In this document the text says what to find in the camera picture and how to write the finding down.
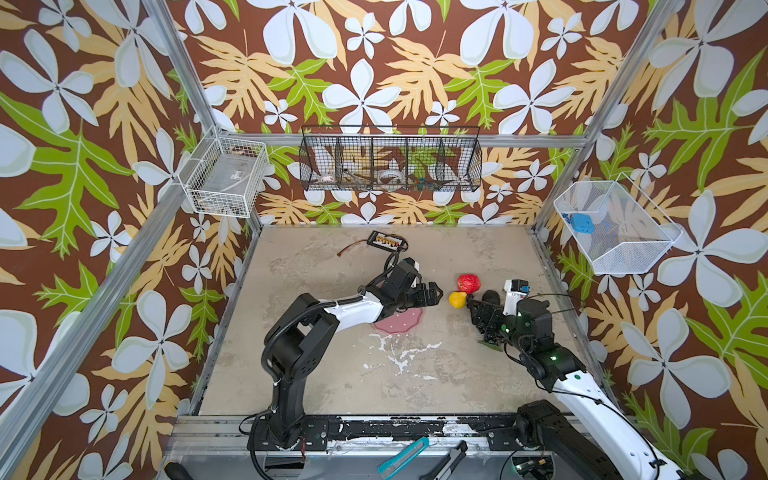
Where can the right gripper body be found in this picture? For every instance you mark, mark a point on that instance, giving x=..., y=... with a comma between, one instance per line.
x=509, y=329

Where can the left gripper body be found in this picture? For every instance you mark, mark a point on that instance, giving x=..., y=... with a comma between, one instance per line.
x=411, y=298

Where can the yellow lemon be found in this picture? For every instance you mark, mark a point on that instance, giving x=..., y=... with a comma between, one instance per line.
x=458, y=299

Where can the pink polka dot plate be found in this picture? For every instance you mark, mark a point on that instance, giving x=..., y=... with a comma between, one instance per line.
x=400, y=322

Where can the red apple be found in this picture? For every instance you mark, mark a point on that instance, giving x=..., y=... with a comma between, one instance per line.
x=469, y=283

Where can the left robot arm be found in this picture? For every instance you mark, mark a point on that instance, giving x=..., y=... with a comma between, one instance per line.
x=297, y=342

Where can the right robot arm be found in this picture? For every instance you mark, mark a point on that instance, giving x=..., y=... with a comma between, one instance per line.
x=613, y=448

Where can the black grape bunch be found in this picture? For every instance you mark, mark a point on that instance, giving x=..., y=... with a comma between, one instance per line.
x=487, y=315

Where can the blue object in basket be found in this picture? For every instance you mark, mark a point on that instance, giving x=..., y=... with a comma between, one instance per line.
x=581, y=223

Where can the white mesh basket right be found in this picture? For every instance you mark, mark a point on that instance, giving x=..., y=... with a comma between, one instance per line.
x=632, y=232

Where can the black tool front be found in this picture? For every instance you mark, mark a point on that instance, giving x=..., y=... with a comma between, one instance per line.
x=448, y=464

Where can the teal utility knife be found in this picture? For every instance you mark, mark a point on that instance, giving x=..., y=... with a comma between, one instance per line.
x=391, y=467

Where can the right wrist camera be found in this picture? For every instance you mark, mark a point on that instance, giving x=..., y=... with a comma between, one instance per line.
x=515, y=291

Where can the black wire basket rear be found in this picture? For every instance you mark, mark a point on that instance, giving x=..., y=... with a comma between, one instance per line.
x=423, y=158

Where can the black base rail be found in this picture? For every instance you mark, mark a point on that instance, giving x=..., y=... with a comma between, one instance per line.
x=320, y=433

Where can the white wire basket left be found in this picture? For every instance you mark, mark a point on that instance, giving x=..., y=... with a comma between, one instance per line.
x=223, y=175

